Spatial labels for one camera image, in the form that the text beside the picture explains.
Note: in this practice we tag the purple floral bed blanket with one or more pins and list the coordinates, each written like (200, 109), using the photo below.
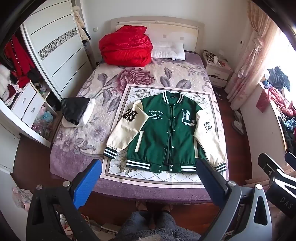
(92, 76)

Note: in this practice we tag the red hanging clothes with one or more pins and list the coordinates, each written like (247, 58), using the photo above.
(19, 62)

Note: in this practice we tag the red quilt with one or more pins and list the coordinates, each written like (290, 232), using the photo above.
(126, 47)

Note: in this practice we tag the person's legs in grey pants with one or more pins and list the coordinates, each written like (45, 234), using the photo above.
(157, 227)

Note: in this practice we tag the black and white folded garment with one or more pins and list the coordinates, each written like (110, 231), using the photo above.
(74, 109)

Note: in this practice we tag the pink cloth heap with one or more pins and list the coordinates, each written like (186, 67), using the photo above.
(22, 198)

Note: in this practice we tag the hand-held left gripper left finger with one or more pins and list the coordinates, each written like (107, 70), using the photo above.
(87, 183)

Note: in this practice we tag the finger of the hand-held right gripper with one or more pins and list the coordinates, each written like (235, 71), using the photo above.
(291, 158)
(270, 166)

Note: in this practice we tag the beige bed headboard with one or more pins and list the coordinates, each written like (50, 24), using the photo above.
(161, 30)

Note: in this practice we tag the beige hanging garments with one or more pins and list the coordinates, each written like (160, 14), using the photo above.
(81, 25)

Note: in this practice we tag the white drawer unit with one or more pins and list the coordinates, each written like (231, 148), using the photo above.
(27, 104)

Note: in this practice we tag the grey slipper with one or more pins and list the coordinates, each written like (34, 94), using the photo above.
(238, 127)
(238, 115)

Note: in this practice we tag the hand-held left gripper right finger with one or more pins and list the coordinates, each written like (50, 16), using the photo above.
(208, 179)

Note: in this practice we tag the pink patterned curtain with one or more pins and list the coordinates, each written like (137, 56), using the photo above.
(252, 58)

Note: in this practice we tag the white sliding-door wardrobe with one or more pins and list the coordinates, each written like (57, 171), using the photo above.
(57, 39)

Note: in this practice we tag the white diamond-pattern mat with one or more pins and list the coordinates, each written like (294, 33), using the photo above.
(138, 92)

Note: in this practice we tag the white pillow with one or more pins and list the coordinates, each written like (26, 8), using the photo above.
(167, 51)

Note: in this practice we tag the white nightstand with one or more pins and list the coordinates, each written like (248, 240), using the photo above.
(218, 73)

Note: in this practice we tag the green and cream varsity jacket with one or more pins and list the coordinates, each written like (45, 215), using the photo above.
(161, 132)

